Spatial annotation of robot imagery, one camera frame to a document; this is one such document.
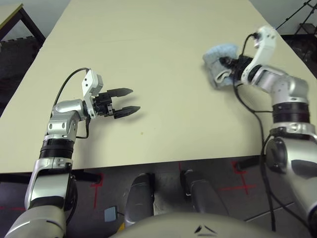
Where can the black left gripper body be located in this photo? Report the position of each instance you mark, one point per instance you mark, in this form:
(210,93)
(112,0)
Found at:
(104,105)

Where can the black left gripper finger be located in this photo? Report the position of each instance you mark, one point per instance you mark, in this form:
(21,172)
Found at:
(121,92)
(126,111)

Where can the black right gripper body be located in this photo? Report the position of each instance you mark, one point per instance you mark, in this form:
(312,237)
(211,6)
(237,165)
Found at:
(237,67)

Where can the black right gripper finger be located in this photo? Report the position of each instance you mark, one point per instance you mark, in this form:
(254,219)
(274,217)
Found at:
(225,61)

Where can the light blue terry rag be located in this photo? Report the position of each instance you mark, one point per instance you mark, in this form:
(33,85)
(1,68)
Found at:
(218,52)

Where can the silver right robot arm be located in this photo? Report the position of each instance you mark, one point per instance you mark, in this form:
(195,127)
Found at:
(292,86)

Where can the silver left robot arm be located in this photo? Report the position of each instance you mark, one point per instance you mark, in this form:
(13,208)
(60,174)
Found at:
(59,124)

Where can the black foam floor mat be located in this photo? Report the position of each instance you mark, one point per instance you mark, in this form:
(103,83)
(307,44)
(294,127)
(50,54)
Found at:
(17,62)
(301,47)

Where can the black tripod stand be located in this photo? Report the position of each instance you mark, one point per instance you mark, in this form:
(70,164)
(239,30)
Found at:
(297,15)

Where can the grey left robot leg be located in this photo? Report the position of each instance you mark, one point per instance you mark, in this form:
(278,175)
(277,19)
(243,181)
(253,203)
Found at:
(138,196)

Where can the grey robot leg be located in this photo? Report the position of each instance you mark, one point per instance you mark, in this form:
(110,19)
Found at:
(200,191)
(138,196)

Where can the grey-blue foot pedal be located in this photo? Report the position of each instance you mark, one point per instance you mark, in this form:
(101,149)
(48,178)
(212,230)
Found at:
(111,214)

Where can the grey right robot leg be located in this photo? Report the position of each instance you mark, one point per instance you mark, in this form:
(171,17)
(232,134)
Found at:
(200,191)

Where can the grey robot torso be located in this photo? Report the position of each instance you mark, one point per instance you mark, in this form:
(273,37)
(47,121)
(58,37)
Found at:
(198,226)

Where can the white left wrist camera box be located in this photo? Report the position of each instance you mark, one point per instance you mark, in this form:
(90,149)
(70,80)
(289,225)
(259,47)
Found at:
(92,80)

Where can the side table with black frame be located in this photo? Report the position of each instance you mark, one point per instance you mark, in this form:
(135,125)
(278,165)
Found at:
(12,15)

